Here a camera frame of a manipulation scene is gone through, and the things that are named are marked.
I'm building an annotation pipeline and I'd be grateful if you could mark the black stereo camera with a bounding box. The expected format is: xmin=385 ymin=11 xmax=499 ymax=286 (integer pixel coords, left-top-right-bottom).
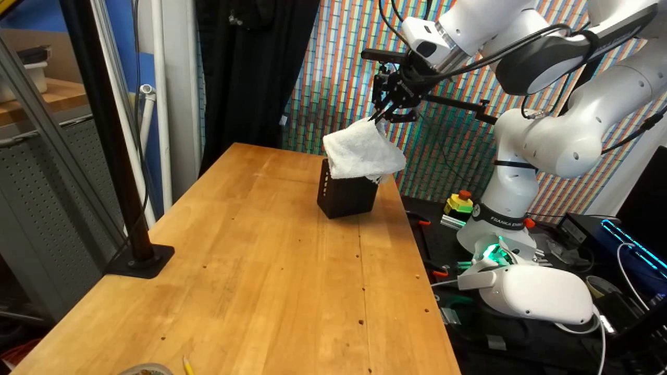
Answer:
xmin=359 ymin=45 xmax=412 ymax=67

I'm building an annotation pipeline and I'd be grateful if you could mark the grey pegboard cabinet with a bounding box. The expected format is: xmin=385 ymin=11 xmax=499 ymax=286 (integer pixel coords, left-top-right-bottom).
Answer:
xmin=0 ymin=76 xmax=141 ymax=321

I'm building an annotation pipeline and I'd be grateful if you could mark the yellow emergency stop button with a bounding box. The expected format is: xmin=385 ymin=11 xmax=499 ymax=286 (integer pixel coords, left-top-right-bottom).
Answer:
xmin=441 ymin=187 xmax=477 ymax=230

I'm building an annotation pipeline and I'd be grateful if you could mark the black bag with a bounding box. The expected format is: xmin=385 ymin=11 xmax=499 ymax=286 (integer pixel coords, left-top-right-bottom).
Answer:
xmin=445 ymin=298 xmax=667 ymax=375

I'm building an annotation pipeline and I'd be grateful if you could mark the white VR headset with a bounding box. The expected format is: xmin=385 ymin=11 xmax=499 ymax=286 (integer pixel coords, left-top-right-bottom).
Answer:
xmin=457 ymin=263 xmax=618 ymax=338

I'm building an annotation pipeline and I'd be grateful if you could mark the white terry towel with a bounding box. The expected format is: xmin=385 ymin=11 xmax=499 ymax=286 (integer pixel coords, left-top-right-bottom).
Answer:
xmin=322 ymin=114 xmax=409 ymax=185

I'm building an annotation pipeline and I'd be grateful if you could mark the black pegboard base plate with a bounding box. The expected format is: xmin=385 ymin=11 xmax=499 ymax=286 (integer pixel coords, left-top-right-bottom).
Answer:
xmin=401 ymin=196 xmax=489 ymax=329

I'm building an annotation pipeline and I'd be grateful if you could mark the round glass jar rim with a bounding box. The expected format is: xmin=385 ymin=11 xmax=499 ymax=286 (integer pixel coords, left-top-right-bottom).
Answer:
xmin=116 ymin=363 xmax=176 ymax=375

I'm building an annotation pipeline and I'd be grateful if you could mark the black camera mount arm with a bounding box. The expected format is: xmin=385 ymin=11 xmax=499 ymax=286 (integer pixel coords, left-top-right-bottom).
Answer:
xmin=416 ymin=90 xmax=512 ymax=131

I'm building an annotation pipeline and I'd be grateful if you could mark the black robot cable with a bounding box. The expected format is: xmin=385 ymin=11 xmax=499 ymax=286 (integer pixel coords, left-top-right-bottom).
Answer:
xmin=377 ymin=0 xmax=667 ymax=153

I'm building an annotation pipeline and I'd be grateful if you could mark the white pipe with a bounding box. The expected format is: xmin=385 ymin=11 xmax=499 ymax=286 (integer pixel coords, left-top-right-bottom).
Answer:
xmin=133 ymin=80 xmax=158 ymax=226

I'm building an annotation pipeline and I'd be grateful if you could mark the black pole stand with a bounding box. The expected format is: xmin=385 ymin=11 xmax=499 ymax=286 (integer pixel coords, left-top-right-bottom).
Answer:
xmin=59 ymin=0 xmax=176 ymax=278

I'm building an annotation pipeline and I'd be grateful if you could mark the white headset cable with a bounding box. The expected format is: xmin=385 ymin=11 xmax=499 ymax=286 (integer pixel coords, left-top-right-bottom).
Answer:
xmin=554 ymin=311 xmax=618 ymax=375

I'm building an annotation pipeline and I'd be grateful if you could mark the black curtain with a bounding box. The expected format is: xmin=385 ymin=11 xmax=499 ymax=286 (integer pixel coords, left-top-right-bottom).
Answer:
xmin=195 ymin=0 xmax=322 ymax=174

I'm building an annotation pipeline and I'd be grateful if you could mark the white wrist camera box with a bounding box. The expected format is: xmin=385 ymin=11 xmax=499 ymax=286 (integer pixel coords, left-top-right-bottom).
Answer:
xmin=401 ymin=14 xmax=450 ymax=62

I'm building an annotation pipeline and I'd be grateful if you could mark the teal white crumpled object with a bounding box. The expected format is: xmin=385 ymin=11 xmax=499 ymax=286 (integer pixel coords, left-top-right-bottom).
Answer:
xmin=471 ymin=235 xmax=519 ymax=273

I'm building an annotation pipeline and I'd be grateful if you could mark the black metal stand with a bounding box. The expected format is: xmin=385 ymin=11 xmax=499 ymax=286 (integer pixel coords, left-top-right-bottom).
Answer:
xmin=0 ymin=37 xmax=141 ymax=268

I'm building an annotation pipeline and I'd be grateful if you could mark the white plastic bin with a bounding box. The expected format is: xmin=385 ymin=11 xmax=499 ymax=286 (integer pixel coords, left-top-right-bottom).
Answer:
xmin=0 ymin=43 xmax=53 ymax=96

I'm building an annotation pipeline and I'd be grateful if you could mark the white looped cable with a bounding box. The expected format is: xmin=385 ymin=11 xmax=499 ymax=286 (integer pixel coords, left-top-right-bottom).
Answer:
xmin=614 ymin=239 xmax=654 ymax=312

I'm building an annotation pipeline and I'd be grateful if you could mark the small black perforated basket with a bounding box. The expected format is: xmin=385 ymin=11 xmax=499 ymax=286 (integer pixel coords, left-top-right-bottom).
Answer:
xmin=314 ymin=156 xmax=381 ymax=220

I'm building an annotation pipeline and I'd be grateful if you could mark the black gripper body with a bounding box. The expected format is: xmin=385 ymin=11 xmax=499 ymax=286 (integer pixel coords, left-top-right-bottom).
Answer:
xmin=373 ymin=59 xmax=433 ymax=106

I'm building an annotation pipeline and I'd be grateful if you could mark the blue-edged black box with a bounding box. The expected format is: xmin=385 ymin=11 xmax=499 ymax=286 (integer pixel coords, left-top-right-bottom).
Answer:
xmin=596 ymin=216 xmax=667 ymax=299

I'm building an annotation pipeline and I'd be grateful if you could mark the black monitor panel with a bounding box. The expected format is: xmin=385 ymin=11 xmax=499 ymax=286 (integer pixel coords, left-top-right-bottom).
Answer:
xmin=614 ymin=143 xmax=667 ymax=243

